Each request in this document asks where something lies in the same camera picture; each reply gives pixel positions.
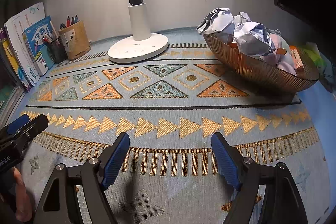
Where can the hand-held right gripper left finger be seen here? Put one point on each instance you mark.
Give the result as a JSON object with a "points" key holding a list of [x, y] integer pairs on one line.
{"points": [[115, 161]]}

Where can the purple paper ball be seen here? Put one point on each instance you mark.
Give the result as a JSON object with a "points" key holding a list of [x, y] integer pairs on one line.
{"points": [[216, 20]]}

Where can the dark grey pen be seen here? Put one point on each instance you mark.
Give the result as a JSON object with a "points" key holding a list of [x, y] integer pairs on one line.
{"points": [[72, 19]]}

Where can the red capped pen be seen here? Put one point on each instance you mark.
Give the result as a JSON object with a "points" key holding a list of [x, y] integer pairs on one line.
{"points": [[47, 39]]}

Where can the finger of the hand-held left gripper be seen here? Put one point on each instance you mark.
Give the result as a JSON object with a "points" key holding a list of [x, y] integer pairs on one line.
{"points": [[34, 127], [18, 121]]}

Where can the black pen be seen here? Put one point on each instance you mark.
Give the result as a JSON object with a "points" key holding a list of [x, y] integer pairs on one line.
{"points": [[62, 26]]}

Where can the white desk lamp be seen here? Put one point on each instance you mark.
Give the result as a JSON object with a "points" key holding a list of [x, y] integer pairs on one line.
{"points": [[139, 29]]}

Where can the small pink box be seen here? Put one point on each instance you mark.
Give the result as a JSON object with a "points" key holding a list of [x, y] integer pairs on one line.
{"points": [[298, 58]]}

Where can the blue patterned woven mat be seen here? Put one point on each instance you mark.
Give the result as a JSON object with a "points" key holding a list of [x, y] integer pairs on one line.
{"points": [[170, 98]]}

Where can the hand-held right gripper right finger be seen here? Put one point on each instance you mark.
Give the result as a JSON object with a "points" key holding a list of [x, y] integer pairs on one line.
{"points": [[225, 161]]}

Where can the purple edged book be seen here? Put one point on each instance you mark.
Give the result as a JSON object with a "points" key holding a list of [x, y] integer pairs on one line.
{"points": [[8, 56]]}

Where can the green plastic bag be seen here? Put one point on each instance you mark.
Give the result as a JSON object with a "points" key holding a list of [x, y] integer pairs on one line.
{"points": [[313, 56]]}

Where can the person's left hand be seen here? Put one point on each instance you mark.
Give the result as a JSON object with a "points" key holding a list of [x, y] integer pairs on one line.
{"points": [[23, 200]]}

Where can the woven brown basket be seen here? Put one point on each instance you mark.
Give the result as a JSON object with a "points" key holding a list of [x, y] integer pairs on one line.
{"points": [[257, 74]]}

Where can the blue workbook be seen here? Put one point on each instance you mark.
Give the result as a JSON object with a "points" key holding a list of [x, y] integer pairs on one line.
{"points": [[36, 37]]}

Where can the wooden pencil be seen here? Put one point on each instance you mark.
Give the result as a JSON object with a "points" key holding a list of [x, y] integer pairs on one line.
{"points": [[55, 32]]}

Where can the light blue notebook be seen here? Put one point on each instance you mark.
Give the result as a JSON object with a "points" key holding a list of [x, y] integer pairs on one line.
{"points": [[48, 58]]}

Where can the bamboo pen holder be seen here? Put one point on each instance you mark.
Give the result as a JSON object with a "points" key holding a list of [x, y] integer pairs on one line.
{"points": [[77, 43]]}

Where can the three-colour dango plush toy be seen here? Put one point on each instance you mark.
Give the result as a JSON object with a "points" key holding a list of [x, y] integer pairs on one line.
{"points": [[277, 41], [286, 66]]}

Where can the black mesh pen holder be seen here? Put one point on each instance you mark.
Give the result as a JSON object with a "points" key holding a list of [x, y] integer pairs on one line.
{"points": [[56, 52]]}

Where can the white paper ball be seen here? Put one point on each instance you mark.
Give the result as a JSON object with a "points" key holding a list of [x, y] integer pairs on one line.
{"points": [[242, 18], [253, 37]]}

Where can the white worksheet booklet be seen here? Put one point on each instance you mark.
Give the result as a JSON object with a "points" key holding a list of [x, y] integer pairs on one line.
{"points": [[21, 29]]}

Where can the blue pen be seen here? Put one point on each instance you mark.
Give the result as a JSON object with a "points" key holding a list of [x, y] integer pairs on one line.
{"points": [[76, 18]]}

